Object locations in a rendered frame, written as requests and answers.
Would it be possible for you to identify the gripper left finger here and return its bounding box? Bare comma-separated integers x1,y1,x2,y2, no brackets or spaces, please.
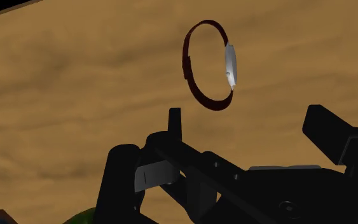
92,107,247,224

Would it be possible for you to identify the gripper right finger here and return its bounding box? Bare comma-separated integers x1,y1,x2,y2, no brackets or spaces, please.
301,104,358,176

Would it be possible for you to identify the green round object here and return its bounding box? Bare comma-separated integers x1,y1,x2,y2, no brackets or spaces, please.
62,207,97,224

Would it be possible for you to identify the dark red silver wristwatch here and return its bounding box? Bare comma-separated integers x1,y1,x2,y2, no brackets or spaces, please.
181,19,238,111

